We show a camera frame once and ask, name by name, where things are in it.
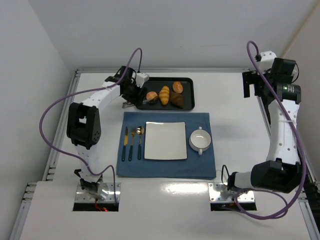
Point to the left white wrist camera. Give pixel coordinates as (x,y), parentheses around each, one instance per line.
(141,78)

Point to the metal base plate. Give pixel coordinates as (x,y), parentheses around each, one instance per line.
(106,193)
(218,194)

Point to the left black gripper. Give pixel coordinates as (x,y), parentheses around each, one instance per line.
(136,95)

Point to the round orange bun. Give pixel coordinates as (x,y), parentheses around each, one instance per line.
(151,96)

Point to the metal tongs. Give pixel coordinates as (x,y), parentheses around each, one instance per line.
(128,104)

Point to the brown chocolate croissant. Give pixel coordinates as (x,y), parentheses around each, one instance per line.
(176,99)

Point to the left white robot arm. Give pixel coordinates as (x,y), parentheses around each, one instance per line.
(84,124)

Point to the black rectangular tray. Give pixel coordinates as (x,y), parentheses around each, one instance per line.
(155,84)

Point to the white square plate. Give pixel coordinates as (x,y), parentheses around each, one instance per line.
(165,141)

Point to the gold knife green handle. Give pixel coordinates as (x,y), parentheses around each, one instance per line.
(123,155)

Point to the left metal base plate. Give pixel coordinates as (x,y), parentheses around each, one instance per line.
(106,193)

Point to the round bun top right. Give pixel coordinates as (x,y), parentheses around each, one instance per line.
(177,87)

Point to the yellow striped bread loaf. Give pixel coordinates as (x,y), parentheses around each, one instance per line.
(164,95)

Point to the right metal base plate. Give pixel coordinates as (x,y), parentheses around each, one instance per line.
(218,194)

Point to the gold spoon green handle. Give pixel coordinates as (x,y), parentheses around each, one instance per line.
(140,131)

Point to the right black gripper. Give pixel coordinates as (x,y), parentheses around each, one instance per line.
(250,83)

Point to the blue cloth placemat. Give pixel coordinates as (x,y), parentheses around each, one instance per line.
(201,167)

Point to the white two-handled soup bowl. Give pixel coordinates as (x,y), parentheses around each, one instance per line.
(200,140)

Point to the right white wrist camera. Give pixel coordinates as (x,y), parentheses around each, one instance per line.
(265,60)

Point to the gold fork green handle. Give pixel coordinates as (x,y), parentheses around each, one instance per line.
(133,133)

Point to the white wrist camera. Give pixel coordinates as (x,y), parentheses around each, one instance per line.
(141,78)
(265,60)

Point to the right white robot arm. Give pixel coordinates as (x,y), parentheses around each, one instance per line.
(282,170)

